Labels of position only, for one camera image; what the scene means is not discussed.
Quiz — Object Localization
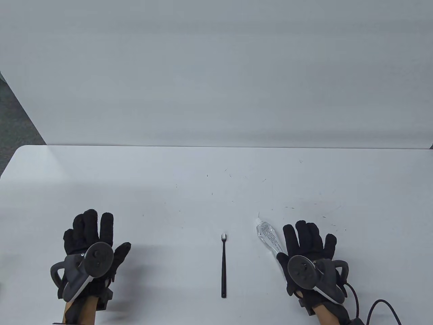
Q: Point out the person's right forearm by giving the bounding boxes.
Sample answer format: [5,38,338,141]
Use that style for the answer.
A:
[313,302,351,325]

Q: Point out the black right wrist mount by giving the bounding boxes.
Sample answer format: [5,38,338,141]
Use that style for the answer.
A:
[297,290,314,316]

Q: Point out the black cable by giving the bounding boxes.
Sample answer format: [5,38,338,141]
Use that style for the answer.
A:
[341,281,403,325]

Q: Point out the person's left hand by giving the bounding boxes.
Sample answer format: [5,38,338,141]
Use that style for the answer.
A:
[57,209,132,301]

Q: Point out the silver toothpaste tube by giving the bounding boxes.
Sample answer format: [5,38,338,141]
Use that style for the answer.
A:
[255,218,285,258]

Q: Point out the grey left hand controller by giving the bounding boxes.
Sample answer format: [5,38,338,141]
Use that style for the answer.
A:
[50,242,114,302]

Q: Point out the black wrist mount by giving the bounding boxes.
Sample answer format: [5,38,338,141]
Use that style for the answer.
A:
[97,280,114,310]
[297,290,314,316]

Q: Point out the person's left forearm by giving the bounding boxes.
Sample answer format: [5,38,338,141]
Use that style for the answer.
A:
[63,295,98,325]

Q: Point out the grey right hand controller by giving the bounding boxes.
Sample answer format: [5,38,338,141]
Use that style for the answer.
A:
[287,255,349,304]

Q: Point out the person's right hand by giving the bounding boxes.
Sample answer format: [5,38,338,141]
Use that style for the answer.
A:
[276,220,345,309]

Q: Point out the grey hand controller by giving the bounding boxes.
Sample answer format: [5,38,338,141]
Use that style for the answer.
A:
[287,255,349,304]
[50,242,114,302]

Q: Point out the black toothbrush white bristles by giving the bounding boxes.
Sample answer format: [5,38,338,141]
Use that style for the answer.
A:
[221,234,227,299]

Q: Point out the black left wrist mount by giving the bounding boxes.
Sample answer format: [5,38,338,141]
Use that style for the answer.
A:
[97,280,114,310]

